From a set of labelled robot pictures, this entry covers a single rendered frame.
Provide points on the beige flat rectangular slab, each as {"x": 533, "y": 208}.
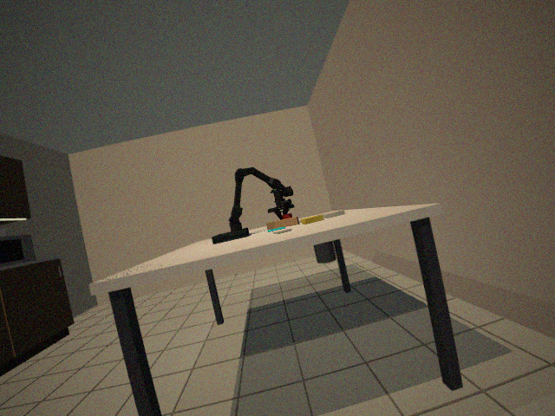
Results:
{"x": 332, "y": 214}

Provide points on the yellow rectangular block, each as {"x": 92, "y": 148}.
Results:
{"x": 312, "y": 219}

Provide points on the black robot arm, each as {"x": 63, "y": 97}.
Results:
{"x": 235, "y": 225}

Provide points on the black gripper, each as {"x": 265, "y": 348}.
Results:
{"x": 277, "y": 211}

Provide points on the tan wooden bar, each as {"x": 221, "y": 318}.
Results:
{"x": 282, "y": 223}

